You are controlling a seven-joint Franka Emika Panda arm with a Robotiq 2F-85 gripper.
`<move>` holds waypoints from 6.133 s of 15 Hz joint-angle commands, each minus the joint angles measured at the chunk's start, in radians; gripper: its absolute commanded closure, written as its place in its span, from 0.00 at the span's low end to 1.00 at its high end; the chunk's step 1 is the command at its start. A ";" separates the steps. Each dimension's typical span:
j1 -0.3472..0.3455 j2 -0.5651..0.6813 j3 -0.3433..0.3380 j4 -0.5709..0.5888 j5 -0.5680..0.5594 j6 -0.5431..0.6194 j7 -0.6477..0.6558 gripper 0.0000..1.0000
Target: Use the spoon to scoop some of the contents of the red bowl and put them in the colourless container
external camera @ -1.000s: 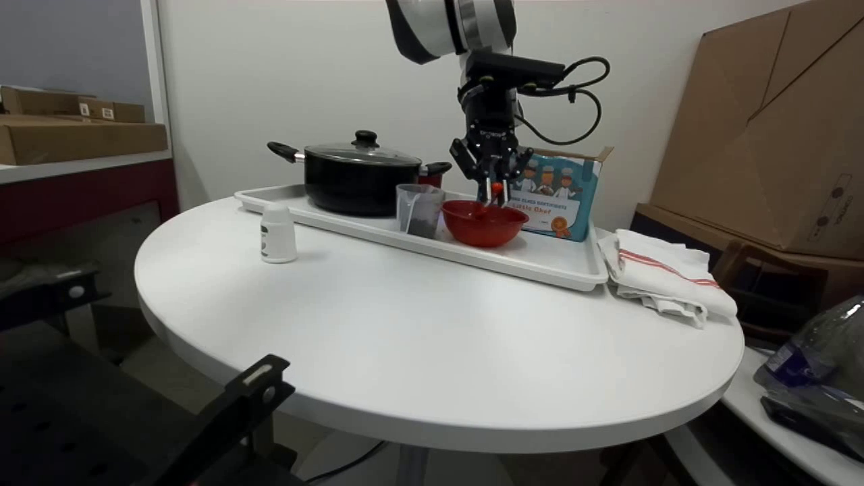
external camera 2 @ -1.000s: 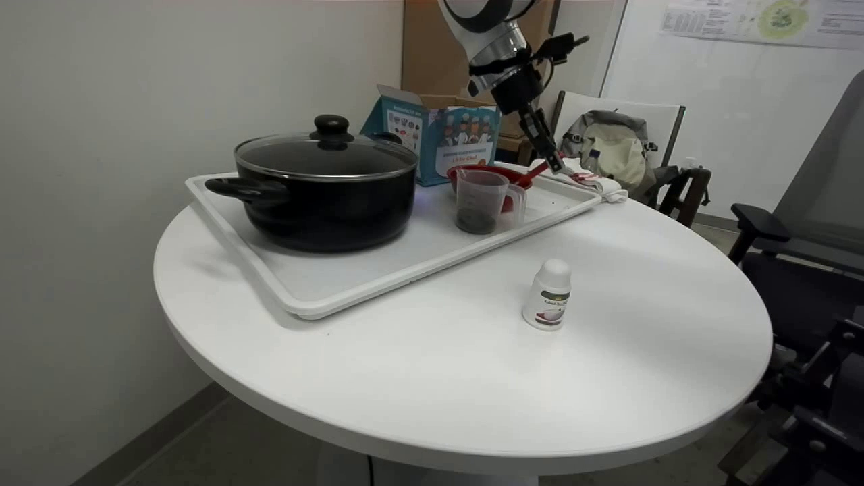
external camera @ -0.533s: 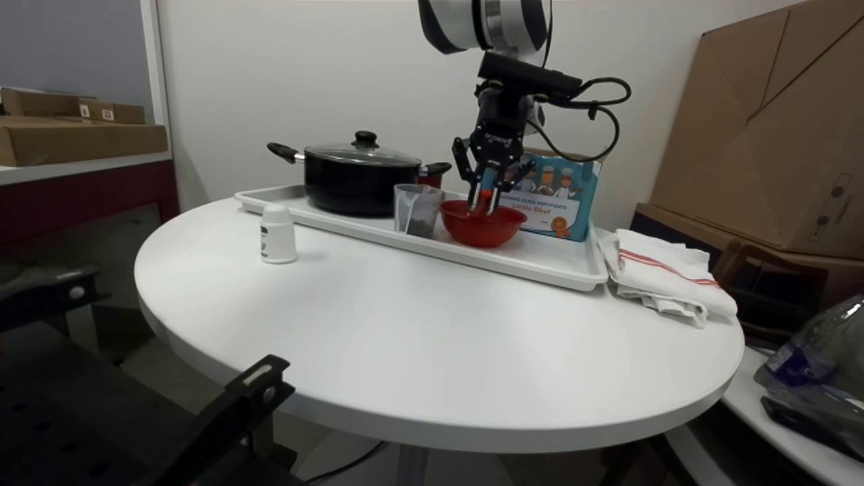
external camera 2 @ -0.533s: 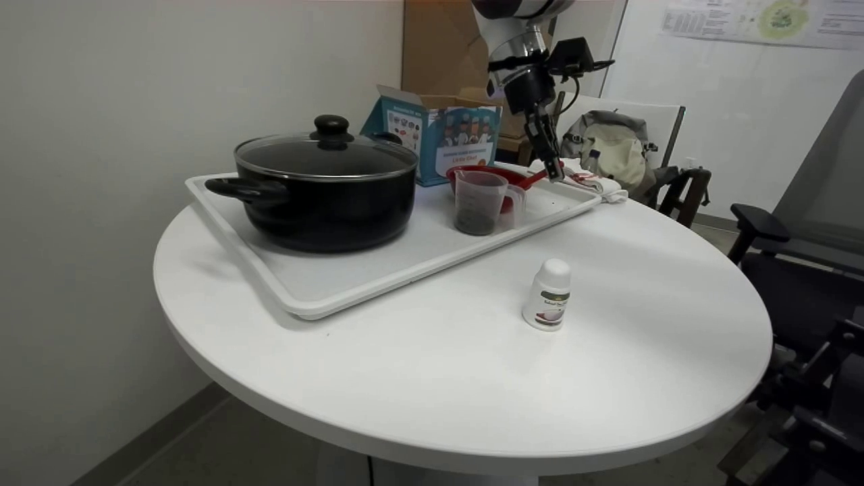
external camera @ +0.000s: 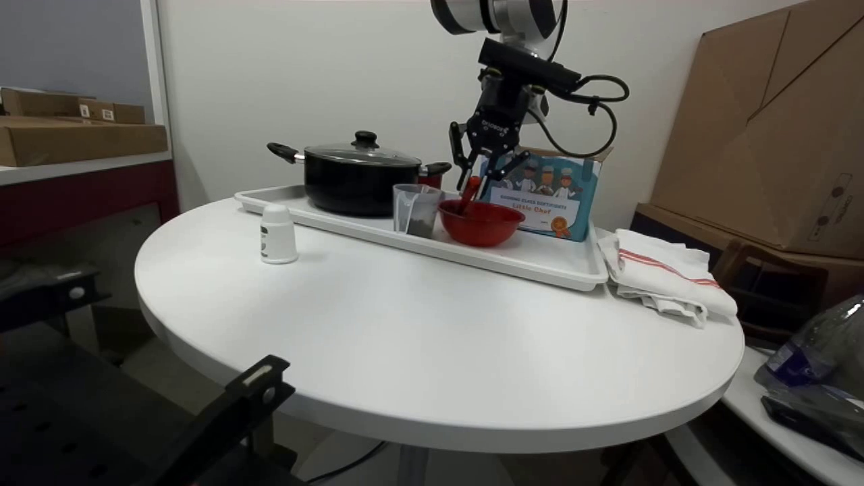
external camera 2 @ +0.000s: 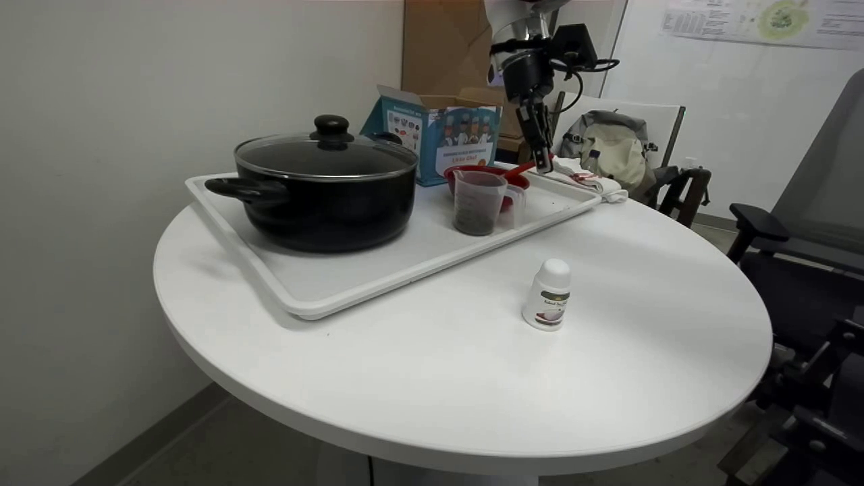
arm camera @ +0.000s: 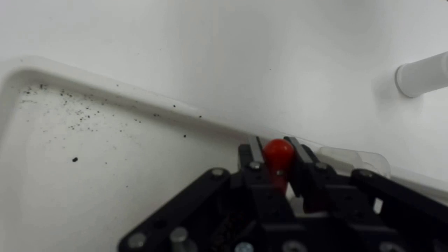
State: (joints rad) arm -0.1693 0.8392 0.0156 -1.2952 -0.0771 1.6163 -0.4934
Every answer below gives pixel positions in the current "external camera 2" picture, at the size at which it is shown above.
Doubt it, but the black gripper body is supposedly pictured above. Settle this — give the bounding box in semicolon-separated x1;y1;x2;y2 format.
491;38;553;105

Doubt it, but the red handled spoon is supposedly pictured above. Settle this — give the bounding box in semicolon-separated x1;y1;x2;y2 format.
503;163;537;188

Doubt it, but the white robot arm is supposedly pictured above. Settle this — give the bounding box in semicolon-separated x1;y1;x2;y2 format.
484;0;560;174

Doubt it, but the red bowl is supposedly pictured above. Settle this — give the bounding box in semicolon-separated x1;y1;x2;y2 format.
446;166;529;228

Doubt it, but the white red-striped towel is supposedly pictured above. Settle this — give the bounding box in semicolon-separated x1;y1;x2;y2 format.
553;158;629;202

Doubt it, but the large brown cardboard box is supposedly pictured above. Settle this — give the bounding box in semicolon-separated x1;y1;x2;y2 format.
399;0;523;142

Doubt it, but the grey backpack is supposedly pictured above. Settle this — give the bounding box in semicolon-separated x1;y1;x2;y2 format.
557;112;653;192

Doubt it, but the blue printed carton box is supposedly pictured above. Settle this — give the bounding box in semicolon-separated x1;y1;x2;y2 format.
361;88;503;188

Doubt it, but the white framed board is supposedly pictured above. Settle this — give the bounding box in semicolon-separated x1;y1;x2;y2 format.
553;97;685;188

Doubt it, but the black side chair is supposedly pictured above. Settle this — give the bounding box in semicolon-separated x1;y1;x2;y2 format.
631;166;710;228

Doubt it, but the white pill bottle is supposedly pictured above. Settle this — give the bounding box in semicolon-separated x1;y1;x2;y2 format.
521;259;573;329

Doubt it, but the black cooking pot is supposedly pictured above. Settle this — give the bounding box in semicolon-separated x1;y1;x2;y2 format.
205;170;415;254

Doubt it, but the glass pot lid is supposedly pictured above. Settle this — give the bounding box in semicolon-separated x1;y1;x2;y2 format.
234;113;415;181

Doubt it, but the white plastic tray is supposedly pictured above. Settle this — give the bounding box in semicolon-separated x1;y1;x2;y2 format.
186;175;603;321

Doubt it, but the black office chair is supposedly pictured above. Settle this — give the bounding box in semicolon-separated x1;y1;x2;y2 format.
720;70;864;486

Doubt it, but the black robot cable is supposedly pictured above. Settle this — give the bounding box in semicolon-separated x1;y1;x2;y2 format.
537;23;624;117

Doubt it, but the wall poster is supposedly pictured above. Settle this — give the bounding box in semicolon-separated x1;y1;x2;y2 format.
661;0;864;50

